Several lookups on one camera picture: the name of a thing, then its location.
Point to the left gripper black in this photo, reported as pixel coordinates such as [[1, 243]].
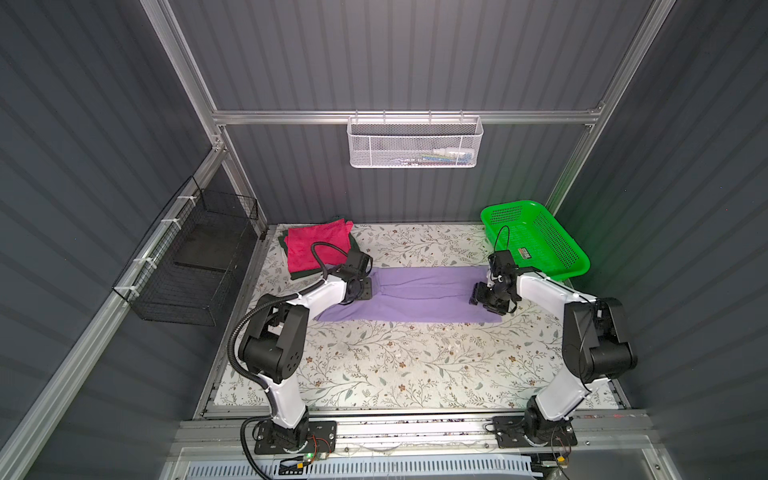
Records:
[[365, 280]]

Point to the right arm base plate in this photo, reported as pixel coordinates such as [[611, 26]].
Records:
[[514, 431]]

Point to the folded dark green t shirt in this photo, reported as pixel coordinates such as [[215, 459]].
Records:
[[296, 244]]

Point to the white spray bottle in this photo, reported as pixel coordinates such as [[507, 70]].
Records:
[[457, 155]]

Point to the green plastic basket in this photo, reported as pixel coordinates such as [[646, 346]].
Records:
[[534, 238]]

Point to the white vented panel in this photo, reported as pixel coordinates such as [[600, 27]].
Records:
[[409, 467]]

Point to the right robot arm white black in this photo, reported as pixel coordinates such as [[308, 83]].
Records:
[[595, 338]]

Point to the black wire basket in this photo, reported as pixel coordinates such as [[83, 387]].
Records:
[[195, 265]]

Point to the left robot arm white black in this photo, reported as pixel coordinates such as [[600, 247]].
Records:
[[267, 344]]

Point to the white wire mesh basket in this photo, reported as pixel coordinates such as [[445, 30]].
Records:
[[407, 142]]

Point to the purple t shirt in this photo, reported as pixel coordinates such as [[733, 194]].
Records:
[[418, 295]]

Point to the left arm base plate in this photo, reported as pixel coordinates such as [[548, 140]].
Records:
[[317, 437]]

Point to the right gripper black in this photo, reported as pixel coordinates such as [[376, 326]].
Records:
[[478, 296]]

